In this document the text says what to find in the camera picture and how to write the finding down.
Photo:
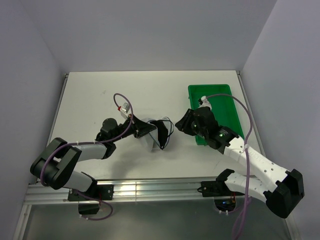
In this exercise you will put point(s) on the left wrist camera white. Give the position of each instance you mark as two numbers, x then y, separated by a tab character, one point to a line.
124	110

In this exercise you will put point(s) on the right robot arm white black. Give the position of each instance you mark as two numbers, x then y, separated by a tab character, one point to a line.
280	189

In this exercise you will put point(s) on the aluminium mounting rail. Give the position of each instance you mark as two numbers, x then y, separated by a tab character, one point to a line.
143	190

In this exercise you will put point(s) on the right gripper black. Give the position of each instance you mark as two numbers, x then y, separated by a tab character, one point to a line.
183	124

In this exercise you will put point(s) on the green plastic tray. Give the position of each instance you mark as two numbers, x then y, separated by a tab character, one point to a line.
223	107

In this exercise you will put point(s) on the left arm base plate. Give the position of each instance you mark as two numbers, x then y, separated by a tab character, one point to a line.
99	191

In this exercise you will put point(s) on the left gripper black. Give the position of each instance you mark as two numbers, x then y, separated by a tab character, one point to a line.
140	128

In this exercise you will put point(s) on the white mesh laundry bag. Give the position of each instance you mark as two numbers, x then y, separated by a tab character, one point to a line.
146	141

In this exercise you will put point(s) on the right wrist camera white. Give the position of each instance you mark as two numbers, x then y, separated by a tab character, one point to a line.
204	102

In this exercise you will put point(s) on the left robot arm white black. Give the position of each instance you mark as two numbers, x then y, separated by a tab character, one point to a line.
55	166

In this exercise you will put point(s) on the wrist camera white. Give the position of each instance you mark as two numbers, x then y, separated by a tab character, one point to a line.
204	102
124	110

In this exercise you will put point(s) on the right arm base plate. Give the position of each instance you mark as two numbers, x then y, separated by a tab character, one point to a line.
216	188

